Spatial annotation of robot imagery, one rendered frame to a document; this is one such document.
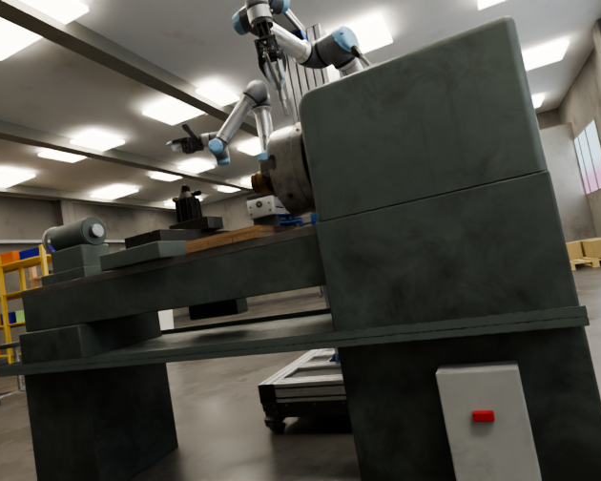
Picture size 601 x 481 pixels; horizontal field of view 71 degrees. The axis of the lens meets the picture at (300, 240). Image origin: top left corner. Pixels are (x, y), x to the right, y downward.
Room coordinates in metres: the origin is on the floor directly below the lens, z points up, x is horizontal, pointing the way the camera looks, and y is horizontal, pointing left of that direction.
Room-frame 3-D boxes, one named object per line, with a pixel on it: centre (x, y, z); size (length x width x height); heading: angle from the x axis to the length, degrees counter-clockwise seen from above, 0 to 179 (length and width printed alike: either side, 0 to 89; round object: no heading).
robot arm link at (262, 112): (2.32, 0.09, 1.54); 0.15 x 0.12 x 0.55; 179
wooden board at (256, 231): (1.56, 0.19, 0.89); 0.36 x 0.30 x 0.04; 155
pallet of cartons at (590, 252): (7.06, -4.64, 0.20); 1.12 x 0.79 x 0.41; 157
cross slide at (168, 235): (1.71, 0.48, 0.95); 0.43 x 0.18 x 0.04; 155
